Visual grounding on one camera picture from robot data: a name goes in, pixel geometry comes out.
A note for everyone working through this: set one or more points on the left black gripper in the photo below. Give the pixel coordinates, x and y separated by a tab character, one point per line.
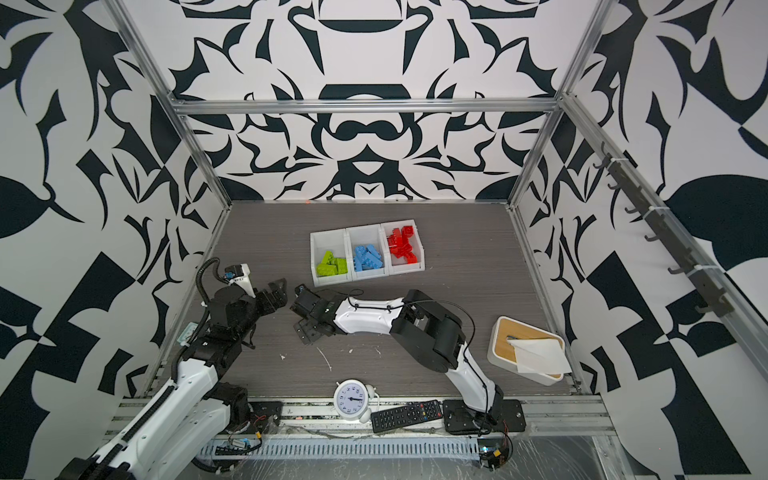
276	295

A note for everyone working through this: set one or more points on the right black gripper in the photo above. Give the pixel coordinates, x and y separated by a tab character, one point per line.
304	332

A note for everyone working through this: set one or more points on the green brick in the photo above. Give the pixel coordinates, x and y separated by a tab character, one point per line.
341	266
328	259
326	270

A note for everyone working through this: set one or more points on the blue brick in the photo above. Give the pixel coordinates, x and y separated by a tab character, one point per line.
367	257

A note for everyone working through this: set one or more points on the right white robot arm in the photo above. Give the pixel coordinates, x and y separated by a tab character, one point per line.
422	326

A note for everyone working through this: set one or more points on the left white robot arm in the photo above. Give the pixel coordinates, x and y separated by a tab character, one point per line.
195	404

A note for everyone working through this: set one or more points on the small green square clock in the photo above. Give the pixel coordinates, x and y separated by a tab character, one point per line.
186	334

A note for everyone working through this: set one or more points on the left white bin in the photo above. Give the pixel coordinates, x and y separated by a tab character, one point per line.
335	241

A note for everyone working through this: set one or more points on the white bin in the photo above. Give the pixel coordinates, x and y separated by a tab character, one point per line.
335	241
397	247
362	235

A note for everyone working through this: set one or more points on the middle white bin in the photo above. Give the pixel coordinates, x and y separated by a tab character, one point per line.
362	235

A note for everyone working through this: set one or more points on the right white bin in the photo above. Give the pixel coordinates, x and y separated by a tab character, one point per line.
397	247

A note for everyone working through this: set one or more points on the white analog clock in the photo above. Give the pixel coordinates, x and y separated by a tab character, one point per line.
353	400

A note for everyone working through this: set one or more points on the black remote control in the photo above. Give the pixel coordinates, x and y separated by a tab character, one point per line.
411	414

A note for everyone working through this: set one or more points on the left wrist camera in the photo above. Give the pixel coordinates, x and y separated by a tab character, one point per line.
239	274

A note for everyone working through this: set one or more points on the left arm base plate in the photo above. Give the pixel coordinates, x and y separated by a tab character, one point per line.
264	417

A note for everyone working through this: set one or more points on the white cable duct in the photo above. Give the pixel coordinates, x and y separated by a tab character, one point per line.
350	448

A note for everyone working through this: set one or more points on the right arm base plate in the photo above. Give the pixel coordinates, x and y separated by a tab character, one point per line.
460	420

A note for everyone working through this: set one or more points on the wall hook rail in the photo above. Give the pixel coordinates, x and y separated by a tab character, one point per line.
719	294

